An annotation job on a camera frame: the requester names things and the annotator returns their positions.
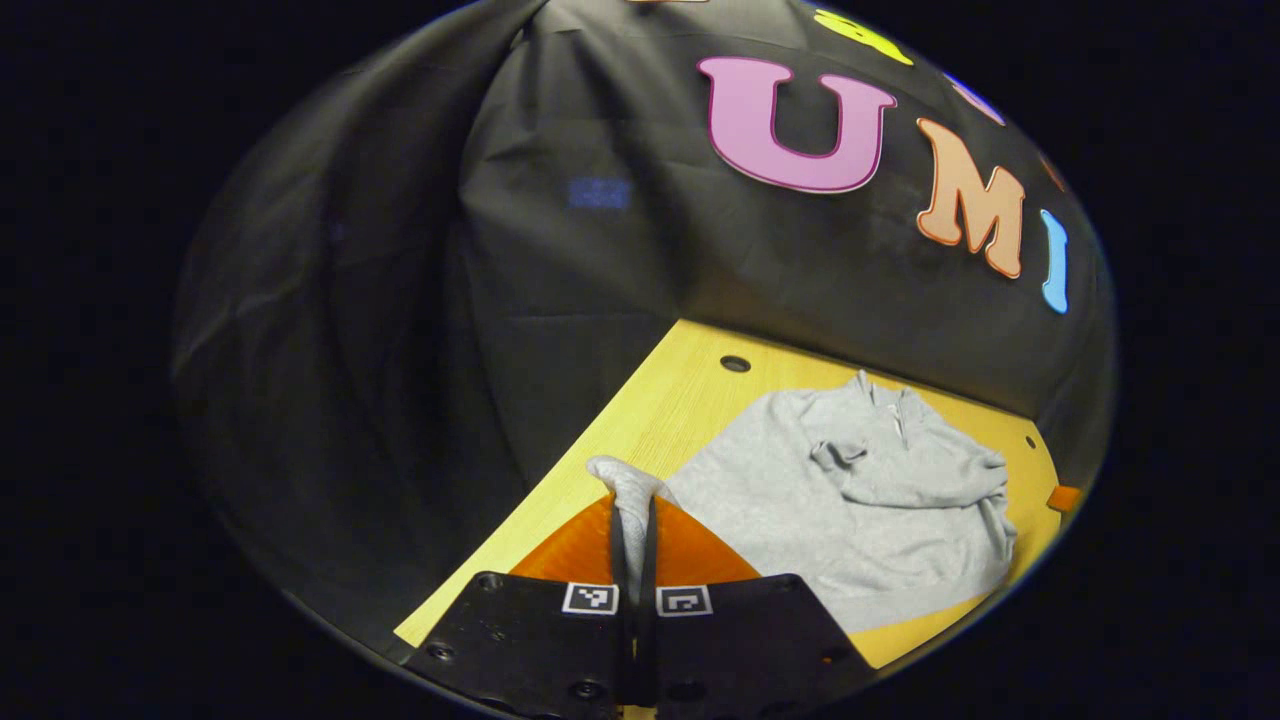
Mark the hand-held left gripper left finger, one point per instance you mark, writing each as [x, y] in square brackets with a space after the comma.
[618, 560]

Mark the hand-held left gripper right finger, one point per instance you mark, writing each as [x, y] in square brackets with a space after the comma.
[648, 570]

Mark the grey zip-neck sweatshirt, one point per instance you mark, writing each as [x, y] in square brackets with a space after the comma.
[850, 520]

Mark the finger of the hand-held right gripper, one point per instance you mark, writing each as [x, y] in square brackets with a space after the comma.
[1065, 498]

